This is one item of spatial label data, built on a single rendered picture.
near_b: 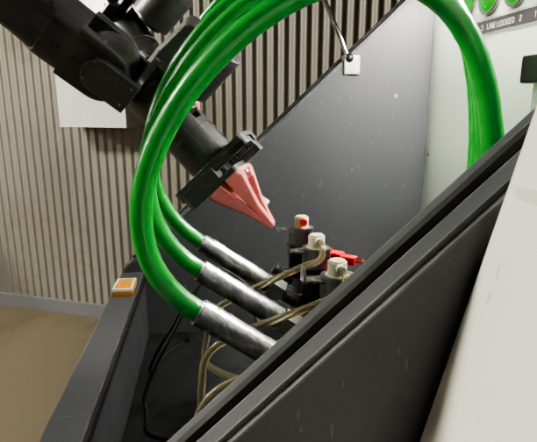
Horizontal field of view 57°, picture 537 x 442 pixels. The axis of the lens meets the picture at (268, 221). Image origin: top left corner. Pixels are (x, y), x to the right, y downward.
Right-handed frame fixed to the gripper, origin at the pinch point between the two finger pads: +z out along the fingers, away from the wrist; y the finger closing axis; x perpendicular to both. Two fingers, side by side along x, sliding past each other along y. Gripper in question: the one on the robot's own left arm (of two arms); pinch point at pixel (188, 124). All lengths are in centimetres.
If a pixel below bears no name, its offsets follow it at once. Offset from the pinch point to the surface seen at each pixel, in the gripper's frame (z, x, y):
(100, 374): 22.3, 19.7, -12.0
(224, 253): 21.9, -1.3, -10.9
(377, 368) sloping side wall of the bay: 38.4, -15.3, -27.1
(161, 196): 15.5, -1.9, -15.6
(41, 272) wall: -118, 204, 127
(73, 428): 27.5, 17.2, -19.1
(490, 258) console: 37, -22, -26
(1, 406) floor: -36, 181, 66
